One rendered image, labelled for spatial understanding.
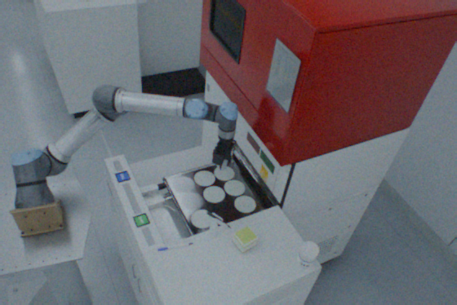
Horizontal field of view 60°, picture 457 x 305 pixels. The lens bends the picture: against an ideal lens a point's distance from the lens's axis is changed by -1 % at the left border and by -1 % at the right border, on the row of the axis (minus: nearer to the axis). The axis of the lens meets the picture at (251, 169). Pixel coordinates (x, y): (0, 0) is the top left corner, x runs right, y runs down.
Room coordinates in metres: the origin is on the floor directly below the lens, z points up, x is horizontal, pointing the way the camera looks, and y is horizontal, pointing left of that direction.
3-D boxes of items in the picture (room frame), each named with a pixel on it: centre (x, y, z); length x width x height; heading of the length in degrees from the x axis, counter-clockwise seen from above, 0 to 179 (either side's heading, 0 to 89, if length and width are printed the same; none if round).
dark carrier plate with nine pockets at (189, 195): (1.21, 0.15, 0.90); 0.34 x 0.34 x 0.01; 37
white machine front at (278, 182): (1.49, 0.08, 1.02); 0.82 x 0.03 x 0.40; 37
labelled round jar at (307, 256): (0.90, -0.28, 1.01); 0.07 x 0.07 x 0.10
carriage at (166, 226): (1.03, 0.35, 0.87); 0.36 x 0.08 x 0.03; 37
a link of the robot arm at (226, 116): (1.31, 0.14, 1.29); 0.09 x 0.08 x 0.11; 84
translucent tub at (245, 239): (0.92, -0.03, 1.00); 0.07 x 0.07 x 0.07; 46
